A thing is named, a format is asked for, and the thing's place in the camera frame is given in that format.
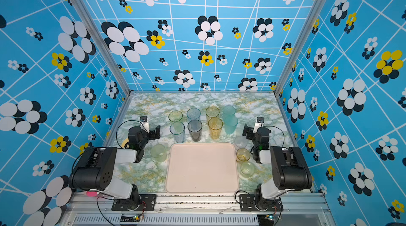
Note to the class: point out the tall amber glass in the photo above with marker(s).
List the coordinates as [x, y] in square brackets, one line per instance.
[212, 112]
[215, 127]

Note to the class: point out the tall blue-grey back glass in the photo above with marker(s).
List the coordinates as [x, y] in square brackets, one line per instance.
[193, 114]

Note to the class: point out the tall dark grey glass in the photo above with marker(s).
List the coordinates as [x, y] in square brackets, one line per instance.
[195, 129]

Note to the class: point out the short amber glass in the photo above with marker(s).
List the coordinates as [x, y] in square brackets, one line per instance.
[243, 155]

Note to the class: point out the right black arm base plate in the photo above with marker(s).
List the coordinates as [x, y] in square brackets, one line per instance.
[252, 203]

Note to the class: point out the short pale green glass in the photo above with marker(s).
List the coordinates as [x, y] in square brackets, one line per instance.
[247, 169]

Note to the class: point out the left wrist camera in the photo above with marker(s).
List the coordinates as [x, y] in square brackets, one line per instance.
[145, 123]

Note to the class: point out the aluminium front rail frame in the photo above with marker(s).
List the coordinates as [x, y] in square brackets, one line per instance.
[298, 209]

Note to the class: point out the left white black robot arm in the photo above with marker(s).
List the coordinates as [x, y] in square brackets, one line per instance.
[95, 171]

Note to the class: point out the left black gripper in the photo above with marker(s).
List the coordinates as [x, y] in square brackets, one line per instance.
[155, 131]

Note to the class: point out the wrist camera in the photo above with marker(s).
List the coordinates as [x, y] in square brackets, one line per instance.
[258, 124]
[145, 123]

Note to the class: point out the tall light blue glass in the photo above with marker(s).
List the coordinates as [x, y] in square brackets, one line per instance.
[177, 129]

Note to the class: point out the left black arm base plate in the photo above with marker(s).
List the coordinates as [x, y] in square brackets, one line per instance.
[144, 202]

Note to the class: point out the yellow round sponge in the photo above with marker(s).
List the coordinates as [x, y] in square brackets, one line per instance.
[124, 143]

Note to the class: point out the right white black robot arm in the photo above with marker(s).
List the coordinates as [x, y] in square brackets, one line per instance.
[290, 171]

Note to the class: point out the pink plush doll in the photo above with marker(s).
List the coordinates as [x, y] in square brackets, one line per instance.
[91, 193]

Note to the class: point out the short light green glass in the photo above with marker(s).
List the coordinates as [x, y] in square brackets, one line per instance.
[159, 153]

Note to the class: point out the beige rectangular tray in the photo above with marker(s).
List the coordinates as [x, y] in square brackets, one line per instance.
[202, 168]

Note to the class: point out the short clear glass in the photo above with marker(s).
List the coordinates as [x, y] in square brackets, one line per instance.
[241, 142]

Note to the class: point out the tall amber back glass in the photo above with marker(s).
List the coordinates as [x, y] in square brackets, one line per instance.
[212, 112]

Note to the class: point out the tall green glass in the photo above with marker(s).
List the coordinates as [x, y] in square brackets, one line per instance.
[175, 116]

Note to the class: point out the tall teal front glass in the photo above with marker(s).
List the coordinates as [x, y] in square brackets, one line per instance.
[230, 123]

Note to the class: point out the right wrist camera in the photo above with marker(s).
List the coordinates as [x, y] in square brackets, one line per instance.
[258, 124]

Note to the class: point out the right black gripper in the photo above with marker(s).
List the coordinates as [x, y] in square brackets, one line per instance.
[248, 131]

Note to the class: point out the tall amber front glass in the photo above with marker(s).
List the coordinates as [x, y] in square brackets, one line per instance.
[215, 127]

